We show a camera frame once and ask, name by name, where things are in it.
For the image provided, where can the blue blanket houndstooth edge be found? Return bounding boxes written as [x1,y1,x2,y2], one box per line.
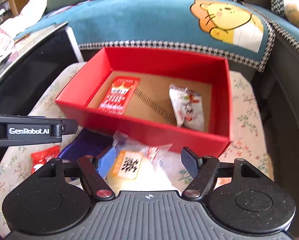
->
[239,1,299,63]

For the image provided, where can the dark grey sofa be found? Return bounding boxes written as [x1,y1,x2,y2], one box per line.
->
[262,25,299,203]

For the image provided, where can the black glass side table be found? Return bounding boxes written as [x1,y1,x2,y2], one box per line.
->
[0,21,84,117]

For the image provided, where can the red and white snack packet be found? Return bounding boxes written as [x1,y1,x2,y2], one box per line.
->
[30,145,61,174]

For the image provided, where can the white cloth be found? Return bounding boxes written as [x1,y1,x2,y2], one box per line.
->
[1,0,50,38]

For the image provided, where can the floral cloth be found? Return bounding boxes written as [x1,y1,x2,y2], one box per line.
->
[0,61,275,238]

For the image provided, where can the blue lion print blanket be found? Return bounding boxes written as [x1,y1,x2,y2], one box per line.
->
[15,0,276,73]

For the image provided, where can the purple foil snack packet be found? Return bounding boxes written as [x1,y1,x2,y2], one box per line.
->
[58,129,115,164]

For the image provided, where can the red cardboard box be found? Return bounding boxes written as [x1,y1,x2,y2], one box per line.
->
[55,46,233,158]

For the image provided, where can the clear bun packet orange label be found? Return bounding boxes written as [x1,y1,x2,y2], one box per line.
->
[107,130,180,193]

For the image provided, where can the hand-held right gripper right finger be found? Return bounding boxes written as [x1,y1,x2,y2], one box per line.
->
[181,147,265,202]

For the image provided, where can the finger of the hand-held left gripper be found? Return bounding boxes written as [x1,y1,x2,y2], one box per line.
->
[61,119,78,137]

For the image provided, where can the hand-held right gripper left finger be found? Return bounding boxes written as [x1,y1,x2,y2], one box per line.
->
[36,145,118,202]

